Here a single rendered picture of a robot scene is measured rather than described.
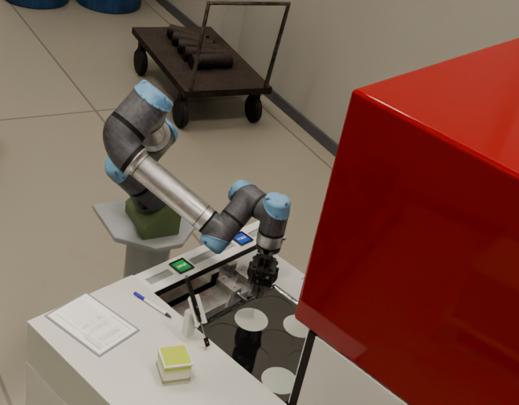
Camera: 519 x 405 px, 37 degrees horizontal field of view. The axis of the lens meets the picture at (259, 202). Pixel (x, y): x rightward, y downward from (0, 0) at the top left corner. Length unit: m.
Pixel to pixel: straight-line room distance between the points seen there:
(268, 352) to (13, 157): 2.81
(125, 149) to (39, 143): 2.73
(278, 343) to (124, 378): 0.49
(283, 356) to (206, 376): 0.29
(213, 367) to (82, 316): 0.38
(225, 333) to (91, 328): 0.39
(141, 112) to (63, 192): 2.29
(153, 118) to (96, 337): 0.61
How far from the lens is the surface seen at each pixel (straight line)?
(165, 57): 5.44
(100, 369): 2.03
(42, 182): 4.51
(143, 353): 2.08
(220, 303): 2.40
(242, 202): 2.17
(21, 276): 3.84
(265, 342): 2.27
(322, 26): 5.27
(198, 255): 2.44
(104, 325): 2.14
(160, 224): 2.70
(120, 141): 2.17
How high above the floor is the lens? 2.41
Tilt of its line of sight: 32 degrees down
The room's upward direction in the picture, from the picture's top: 12 degrees clockwise
